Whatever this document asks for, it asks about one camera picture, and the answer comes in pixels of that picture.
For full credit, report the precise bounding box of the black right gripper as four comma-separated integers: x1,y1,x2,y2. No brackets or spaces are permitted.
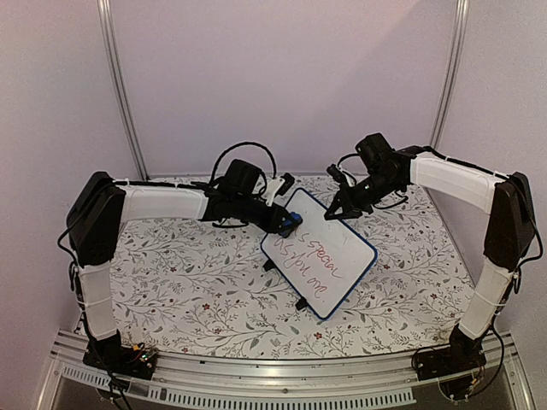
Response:
324,172,401,223

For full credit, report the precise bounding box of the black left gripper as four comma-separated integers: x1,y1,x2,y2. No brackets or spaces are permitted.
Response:
233,195,298,235

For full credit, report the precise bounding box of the blue whiteboard eraser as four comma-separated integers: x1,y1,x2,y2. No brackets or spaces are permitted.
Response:
279,212,303,238

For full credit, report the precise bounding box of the small blue-framed whiteboard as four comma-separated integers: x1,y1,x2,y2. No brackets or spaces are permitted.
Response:
261,188,378,320

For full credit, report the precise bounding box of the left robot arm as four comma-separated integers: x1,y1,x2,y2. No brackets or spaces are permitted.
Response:
64,160,301,371

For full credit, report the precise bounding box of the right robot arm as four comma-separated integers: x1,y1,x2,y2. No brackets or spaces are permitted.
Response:
325,133,541,372

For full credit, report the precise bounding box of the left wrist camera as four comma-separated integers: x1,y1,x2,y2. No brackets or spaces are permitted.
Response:
262,173,295,207

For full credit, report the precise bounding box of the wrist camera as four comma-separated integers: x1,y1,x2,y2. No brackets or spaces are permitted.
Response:
326,164,357,187
262,173,295,207

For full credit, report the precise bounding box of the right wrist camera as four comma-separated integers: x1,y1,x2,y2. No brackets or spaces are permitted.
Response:
326,164,357,187

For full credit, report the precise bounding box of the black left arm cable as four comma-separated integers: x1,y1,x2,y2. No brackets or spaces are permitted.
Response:
211,142,278,189

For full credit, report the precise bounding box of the wire whiteboard stand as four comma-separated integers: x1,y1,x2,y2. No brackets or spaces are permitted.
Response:
262,259,309,312

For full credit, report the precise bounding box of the front aluminium rail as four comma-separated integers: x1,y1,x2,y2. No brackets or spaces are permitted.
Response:
37,331,536,409

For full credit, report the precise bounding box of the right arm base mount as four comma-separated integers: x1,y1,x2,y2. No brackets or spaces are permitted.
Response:
411,326,486,381

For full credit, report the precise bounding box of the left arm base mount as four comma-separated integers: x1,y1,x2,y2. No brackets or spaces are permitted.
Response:
83,331,158,380

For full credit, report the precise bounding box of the right aluminium frame post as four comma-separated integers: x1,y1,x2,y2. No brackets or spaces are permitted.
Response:
430,0,470,149

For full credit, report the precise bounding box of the aluminium frame post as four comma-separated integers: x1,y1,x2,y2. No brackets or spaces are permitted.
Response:
97,0,150,180
430,0,470,149

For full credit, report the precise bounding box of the left aluminium frame post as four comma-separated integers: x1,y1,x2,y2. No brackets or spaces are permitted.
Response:
97,0,150,180

